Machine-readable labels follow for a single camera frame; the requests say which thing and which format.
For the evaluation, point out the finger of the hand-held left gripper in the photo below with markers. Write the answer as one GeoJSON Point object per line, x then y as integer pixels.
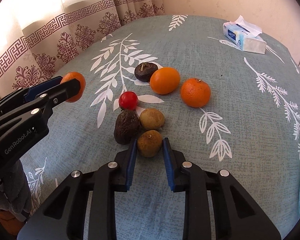
{"type": "Point", "coordinates": [40, 90]}
{"type": "Point", "coordinates": [65, 91]}

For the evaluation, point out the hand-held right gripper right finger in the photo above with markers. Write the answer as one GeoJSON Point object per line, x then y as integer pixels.
{"type": "Point", "coordinates": [168, 165]}

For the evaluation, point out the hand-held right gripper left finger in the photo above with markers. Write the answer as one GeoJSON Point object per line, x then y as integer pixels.
{"type": "Point", "coordinates": [131, 165]}

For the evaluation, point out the small orange mandarin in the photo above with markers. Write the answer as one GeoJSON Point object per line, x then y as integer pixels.
{"type": "Point", "coordinates": [75, 75]}

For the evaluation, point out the tan longan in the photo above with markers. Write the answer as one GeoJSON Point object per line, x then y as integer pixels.
{"type": "Point", "coordinates": [148, 143]}
{"type": "Point", "coordinates": [152, 118]}

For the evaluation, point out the wrinkled dark brown fruit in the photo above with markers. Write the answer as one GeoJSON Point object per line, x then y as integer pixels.
{"type": "Point", "coordinates": [126, 127]}

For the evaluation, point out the red cherry tomato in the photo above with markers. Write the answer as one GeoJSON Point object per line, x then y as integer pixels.
{"type": "Point", "coordinates": [128, 100]}

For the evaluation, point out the rough-skinned orange mandarin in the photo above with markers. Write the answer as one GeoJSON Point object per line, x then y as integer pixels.
{"type": "Point", "coordinates": [195, 92]}

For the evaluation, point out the round dark brown fruit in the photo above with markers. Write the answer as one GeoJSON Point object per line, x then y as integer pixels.
{"type": "Point", "coordinates": [145, 72]}

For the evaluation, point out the smooth orange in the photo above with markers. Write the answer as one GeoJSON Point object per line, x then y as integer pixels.
{"type": "Point", "coordinates": [165, 80]}

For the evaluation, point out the beige patterned curtain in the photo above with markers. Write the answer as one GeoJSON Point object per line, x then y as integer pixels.
{"type": "Point", "coordinates": [65, 30]}

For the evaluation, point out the white tissue pack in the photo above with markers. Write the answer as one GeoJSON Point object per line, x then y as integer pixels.
{"type": "Point", "coordinates": [250, 45]}

